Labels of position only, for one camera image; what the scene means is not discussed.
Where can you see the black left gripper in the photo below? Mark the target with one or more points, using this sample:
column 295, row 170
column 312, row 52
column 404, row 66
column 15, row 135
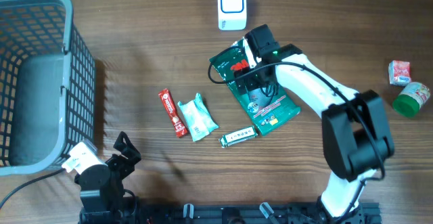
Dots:
column 125, row 167

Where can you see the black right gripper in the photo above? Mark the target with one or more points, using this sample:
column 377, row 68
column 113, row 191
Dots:
column 250, row 82

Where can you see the green 3M gloves packet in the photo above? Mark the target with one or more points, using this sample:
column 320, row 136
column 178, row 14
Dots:
column 266, row 111

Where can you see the red Nescafe sachet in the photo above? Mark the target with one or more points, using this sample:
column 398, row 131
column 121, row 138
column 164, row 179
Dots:
column 169, row 105

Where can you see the dark green snack bar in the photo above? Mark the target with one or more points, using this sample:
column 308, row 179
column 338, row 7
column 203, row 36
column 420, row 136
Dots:
column 238, row 136

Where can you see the mint wet wipes packet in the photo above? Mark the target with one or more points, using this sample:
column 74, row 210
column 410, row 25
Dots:
column 197, row 117

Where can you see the small orange white packet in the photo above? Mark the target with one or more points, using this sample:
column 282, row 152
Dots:
column 399, row 73

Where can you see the green lid jar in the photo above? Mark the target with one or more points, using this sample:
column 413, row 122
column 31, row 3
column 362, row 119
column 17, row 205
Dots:
column 411, row 99

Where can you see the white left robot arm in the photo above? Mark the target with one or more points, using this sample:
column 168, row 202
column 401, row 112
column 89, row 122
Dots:
column 104, row 198

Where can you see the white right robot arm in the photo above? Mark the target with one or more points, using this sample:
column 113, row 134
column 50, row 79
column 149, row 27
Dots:
column 355, row 130

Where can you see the white barcode scanner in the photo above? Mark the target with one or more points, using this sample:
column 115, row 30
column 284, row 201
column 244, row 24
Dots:
column 232, row 14

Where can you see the grey plastic basket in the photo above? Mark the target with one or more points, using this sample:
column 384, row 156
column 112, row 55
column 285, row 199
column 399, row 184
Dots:
column 47, row 86

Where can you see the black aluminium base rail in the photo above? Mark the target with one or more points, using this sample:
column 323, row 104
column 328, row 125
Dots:
column 297, row 212

